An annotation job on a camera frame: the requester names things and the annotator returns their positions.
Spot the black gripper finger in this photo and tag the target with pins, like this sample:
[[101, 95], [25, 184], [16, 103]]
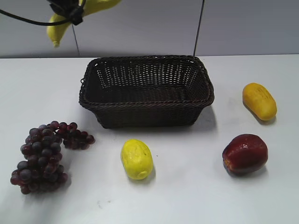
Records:
[[71, 10]]

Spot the yellow banana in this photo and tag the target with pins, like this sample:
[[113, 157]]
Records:
[[56, 32]]

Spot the dark woven basket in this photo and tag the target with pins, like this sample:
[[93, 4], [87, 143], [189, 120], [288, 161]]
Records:
[[146, 91]]

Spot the yellow lemon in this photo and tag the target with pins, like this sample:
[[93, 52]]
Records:
[[136, 159]]

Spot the purple grape bunch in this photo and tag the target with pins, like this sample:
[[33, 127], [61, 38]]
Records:
[[41, 170]]

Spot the orange-yellow mango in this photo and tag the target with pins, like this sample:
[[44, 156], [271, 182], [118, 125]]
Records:
[[259, 101]]

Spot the red apple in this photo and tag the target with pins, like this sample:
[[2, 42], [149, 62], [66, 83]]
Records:
[[246, 153]]

